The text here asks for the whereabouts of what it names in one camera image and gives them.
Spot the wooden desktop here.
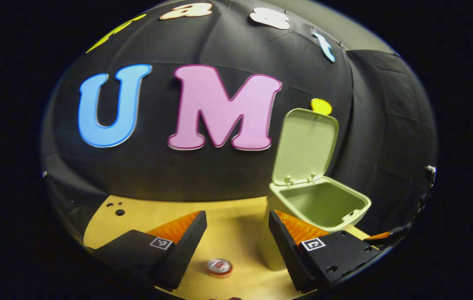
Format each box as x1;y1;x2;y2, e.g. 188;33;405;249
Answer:
83;195;370;300

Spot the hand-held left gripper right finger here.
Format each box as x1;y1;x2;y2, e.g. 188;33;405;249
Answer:
268;210;382;293

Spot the black backdrop cloth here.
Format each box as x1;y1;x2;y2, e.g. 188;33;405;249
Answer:
40;0;437;250

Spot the red pop can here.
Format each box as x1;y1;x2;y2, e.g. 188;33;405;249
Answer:
206;258;234;278

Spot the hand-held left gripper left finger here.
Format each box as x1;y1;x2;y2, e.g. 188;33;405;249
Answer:
91;210;208;292

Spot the pale green desktop garbage bin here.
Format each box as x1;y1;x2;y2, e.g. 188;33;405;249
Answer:
257;108;372;271

